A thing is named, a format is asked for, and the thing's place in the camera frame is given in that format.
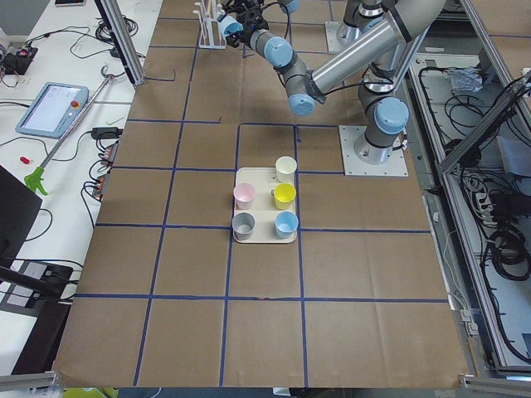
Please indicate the blue teach pendant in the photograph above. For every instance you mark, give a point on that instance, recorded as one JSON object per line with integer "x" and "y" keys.
{"x": 53, "y": 110}

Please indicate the green handled reacher grabber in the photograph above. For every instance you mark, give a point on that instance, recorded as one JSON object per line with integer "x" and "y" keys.
{"x": 34, "y": 180}

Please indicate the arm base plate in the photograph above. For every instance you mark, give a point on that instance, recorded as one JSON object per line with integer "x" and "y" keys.
{"x": 339, "y": 36}
{"x": 360, "y": 159}

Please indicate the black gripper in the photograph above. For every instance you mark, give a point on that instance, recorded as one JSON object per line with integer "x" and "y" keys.
{"x": 247, "y": 30}

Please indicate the pale cream plastic cup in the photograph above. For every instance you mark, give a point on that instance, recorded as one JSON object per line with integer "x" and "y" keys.
{"x": 285, "y": 168}

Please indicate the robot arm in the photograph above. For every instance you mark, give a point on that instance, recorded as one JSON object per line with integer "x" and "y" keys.
{"x": 275, "y": 49}
{"x": 390, "y": 32}

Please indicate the aluminium frame post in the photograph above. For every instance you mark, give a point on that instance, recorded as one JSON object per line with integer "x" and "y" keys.
{"x": 114, "y": 21}

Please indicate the pink plastic cup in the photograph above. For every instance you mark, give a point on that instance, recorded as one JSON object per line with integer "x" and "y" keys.
{"x": 244, "y": 195}

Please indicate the white wire cup rack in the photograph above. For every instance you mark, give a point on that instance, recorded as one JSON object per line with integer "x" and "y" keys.
{"x": 208, "y": 11}

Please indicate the grey plastic cup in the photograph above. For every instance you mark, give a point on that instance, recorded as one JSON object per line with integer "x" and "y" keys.
{"x": 243, "y": 225}

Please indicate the light blue plastic cup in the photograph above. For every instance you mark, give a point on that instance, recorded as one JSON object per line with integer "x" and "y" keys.
{"x": 229, "y": 25}

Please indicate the black monitor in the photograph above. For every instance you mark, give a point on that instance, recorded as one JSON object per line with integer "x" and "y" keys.
{"x": 19, "y": 210}

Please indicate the cream plastic tray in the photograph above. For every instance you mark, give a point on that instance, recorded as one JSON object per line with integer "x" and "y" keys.
{"x": 263, "y": 209}

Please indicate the black power adapter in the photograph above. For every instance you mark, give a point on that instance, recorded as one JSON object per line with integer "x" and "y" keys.
{"x": 105, "y": 133}

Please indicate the yellow plastic cup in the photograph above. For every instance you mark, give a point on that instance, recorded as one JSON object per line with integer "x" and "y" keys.
{"x": 284, "y": 195}

